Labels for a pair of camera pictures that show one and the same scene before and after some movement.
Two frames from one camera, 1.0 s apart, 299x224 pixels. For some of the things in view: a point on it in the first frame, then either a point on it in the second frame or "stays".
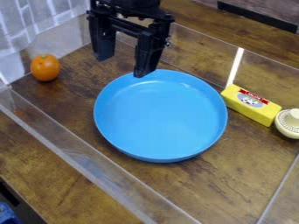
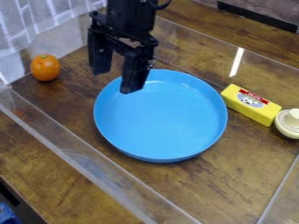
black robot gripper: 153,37 -> 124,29
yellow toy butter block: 248,105 stays
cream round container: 285,122 stays
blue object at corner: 8,216 stays
